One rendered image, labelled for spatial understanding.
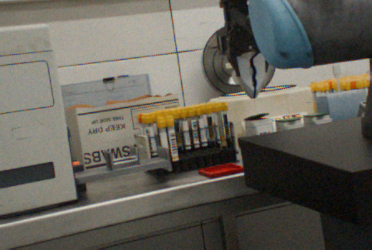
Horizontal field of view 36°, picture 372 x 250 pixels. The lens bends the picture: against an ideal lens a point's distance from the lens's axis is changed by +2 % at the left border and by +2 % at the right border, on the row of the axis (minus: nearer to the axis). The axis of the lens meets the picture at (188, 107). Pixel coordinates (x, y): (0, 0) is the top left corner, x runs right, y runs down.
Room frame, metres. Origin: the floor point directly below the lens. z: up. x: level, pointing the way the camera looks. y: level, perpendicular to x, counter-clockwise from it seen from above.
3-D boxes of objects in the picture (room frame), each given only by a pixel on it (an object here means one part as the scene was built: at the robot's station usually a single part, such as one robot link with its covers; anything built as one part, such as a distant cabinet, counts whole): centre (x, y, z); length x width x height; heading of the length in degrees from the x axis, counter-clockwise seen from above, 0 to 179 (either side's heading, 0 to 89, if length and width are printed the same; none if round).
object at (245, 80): (1.14, -0.11, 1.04); 0.06 x 0.03 x 0.09; 20
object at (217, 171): (1.01, -0.04, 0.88); 0.07 x 0.07 x 0.01; 18
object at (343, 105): (1.23, -0.33, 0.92); 0.10 x 0.07 x 0.10; 114
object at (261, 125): (1.12, -0.14, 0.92); 0.05 x 0.04 x 0.06; 20
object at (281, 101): (1.44, -0.19, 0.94); 0.30 x 0.24 x 0.12; 9
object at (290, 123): (1.14, -0.20, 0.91); 0.05 x 0.04 x 0.07; 18
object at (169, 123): (1.12, 0.01, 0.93); 0.17 x 0.09 x 0.11; 108
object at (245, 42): (1.15, -0.13, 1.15); 0.09 x 0.08 x 0.12; 20
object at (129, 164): (0.99, 0.15, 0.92); 0.21 x 0.07 x 0.05; 108
